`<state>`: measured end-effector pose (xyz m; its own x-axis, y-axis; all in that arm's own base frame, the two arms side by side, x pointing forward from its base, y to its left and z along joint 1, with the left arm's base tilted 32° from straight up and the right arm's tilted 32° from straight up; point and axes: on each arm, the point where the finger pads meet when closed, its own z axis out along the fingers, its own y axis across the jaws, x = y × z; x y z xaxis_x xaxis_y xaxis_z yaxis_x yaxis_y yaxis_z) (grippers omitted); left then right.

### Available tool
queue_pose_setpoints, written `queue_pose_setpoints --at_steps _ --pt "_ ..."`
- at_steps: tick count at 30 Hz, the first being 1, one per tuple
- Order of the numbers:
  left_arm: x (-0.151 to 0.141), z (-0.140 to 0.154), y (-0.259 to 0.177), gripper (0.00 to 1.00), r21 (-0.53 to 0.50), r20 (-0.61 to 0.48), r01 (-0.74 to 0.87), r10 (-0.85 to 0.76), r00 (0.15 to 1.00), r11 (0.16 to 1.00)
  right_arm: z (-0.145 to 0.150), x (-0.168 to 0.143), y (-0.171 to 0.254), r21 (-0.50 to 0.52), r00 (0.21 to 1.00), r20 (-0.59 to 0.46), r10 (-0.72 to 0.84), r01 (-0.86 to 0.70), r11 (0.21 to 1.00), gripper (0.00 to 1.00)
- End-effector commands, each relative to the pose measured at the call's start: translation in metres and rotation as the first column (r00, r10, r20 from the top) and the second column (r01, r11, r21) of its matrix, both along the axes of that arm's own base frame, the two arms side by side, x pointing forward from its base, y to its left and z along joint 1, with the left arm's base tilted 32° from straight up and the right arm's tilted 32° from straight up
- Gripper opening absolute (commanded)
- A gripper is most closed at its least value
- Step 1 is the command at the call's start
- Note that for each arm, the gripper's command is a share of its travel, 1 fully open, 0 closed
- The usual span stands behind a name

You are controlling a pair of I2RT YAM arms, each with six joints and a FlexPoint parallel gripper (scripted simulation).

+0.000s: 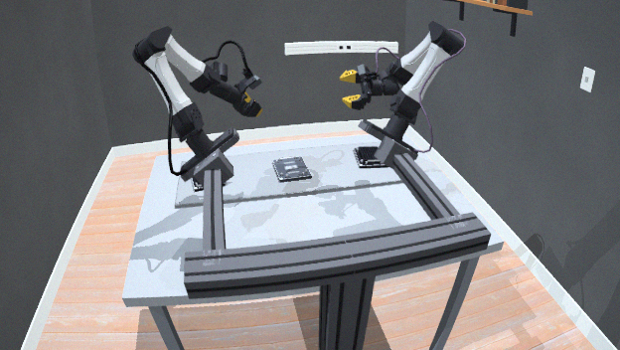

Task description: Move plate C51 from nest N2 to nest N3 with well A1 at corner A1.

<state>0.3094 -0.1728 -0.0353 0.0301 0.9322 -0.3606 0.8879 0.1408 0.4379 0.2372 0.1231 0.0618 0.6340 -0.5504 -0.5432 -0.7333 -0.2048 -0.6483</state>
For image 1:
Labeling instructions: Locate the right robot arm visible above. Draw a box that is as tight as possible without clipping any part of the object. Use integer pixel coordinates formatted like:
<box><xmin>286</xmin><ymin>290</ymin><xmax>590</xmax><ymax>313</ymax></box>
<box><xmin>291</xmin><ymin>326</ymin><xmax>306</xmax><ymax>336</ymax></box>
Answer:
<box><xmin>358</xmin><ymin>21</ymin><xmax>464</xmax><ymax>154</ymax></box>

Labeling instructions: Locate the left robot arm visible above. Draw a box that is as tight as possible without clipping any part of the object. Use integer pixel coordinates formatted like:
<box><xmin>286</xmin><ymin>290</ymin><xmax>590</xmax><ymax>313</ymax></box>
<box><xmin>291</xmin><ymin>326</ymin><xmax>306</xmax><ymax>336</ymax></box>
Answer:
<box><xmin>132</xmin><ymin>26</ymin><xmax>262</xmax><ymax>176</ymax></box>

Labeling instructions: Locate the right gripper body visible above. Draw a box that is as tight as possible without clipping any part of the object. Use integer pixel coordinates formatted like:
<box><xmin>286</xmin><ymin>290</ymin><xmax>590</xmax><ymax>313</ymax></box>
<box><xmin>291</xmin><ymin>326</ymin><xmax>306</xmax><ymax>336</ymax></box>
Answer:
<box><xmin>347</xmin><ymin>68</ymin><xmax>383</xmax><ymax>110</ymax></box>

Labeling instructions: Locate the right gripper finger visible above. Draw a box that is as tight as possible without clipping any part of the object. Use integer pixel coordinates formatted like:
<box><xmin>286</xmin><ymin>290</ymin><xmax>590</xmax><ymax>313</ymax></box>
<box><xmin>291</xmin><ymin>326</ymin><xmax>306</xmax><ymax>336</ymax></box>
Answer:
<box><xmin>340</xmin><ymin>70</ymin><xmax>356</xmax><ymax>83</ymax></box>
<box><xmin>342</xmin><ymin>94</ymin><xmax>360</xmax><ymax>108</ymax></box>

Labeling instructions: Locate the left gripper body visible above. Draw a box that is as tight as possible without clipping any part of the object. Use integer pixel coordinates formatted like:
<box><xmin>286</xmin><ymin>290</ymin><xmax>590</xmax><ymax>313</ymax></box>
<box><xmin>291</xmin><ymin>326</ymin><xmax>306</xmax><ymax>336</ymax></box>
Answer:
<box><xmin>222</xmin><ymin>84</ymin><xmax>261</xmax><ymax>117</ymax></box>

